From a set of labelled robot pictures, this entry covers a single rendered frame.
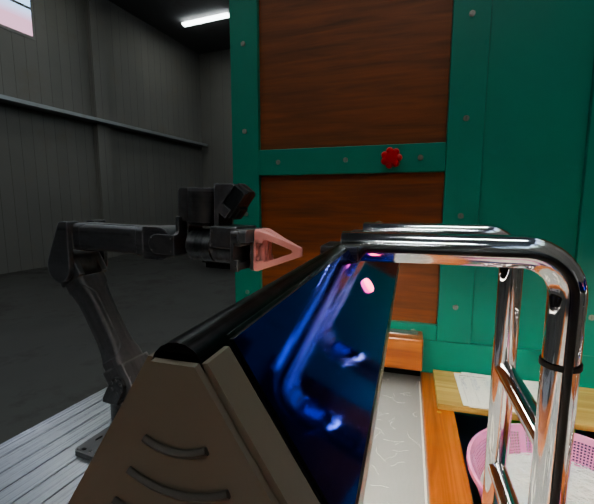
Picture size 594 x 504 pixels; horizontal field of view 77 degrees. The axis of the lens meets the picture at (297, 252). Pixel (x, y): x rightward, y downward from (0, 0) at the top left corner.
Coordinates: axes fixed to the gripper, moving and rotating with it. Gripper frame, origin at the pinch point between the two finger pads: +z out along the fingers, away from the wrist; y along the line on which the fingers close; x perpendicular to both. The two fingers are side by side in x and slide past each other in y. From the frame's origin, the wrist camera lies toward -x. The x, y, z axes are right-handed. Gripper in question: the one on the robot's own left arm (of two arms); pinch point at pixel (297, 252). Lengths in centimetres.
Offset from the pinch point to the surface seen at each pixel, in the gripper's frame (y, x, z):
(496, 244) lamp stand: -24.8, -5.4, 25.2
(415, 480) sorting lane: -1.3, 32.3, 20.2
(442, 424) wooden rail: 10.8, 29.6, 23.5
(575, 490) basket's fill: 6, 32, 42
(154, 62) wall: 682, -325, -654
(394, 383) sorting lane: 27.8, 32.3, 13.3
